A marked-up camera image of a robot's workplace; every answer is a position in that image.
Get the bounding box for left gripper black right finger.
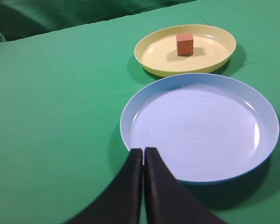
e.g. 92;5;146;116
144;147;226;224

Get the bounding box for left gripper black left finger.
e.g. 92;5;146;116
66;148;143;224

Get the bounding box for red cube block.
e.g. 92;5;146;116
176;32;194;56

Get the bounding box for light blue plate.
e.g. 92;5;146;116
119;73;280;184

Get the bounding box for yellow plate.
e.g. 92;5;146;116
134;24;237;77

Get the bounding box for green cloth table cover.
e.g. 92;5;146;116
0;0;280;224

